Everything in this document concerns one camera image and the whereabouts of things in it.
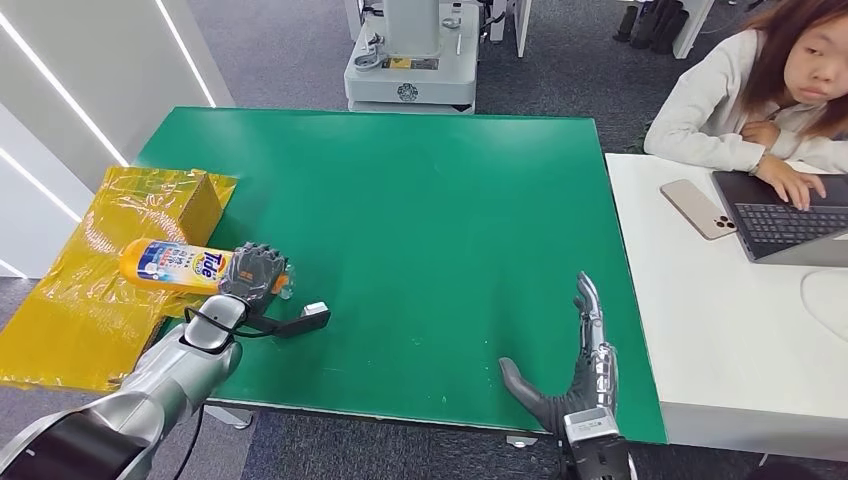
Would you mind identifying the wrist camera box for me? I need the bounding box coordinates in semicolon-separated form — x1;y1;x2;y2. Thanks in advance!
559;407;634;480
248;301;331;339

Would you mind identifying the white background desk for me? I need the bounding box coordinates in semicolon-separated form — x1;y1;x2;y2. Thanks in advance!
511;0;717;61

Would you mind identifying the green table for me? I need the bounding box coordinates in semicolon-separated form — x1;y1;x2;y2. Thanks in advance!
132;107;668;445

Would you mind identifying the person's right hand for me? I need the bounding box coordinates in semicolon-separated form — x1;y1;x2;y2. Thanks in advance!
755;154;827;212

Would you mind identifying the orange detergent bottle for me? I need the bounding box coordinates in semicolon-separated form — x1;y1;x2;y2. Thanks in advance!
119;238;296;301

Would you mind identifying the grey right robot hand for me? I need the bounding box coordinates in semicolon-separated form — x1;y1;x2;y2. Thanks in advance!
498;271;621;439

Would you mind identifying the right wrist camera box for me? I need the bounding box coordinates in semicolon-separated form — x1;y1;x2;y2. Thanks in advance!
559;407;634;480

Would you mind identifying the beige smartphone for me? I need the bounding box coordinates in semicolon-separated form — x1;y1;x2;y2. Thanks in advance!
660;178;738;241

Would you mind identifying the black bundle under desk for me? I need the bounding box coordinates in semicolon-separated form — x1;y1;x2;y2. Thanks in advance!
612;0;690;56

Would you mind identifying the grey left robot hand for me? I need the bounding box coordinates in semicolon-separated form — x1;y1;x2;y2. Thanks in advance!
218;241;291;316

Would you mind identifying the person's left hand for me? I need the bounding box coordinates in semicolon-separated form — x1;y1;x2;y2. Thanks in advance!
740;119;783;150

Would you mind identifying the dark grey laptop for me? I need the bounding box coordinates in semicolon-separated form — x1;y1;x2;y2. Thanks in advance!
710;170;848;268

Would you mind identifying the yellow film wrapped flat cardboard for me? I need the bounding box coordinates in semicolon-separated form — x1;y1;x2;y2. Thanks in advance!
0;245;223;393

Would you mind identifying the yellow film wrapped cardboard box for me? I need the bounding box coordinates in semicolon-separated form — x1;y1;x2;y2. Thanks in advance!
82;165;238;252

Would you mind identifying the person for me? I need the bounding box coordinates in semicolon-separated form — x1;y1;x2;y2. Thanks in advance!
643;0;848;212

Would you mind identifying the white round pad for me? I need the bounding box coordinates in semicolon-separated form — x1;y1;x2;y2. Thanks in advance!
800;268;848;344

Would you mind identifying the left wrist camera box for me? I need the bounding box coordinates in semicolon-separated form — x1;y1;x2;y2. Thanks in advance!
248;301;331;339

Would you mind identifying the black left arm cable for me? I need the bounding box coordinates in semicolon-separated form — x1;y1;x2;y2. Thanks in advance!
173;305;280;480

